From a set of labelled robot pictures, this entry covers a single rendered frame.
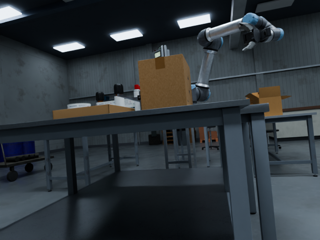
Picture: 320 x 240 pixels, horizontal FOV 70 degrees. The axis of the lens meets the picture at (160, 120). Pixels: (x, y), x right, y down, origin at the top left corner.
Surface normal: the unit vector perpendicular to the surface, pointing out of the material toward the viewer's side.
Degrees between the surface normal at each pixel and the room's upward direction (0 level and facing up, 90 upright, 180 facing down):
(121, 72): 90
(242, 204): 90
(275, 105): 91
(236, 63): 90
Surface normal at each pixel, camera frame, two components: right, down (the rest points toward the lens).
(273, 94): -0.14, 0.16
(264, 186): -0.27, 0.00
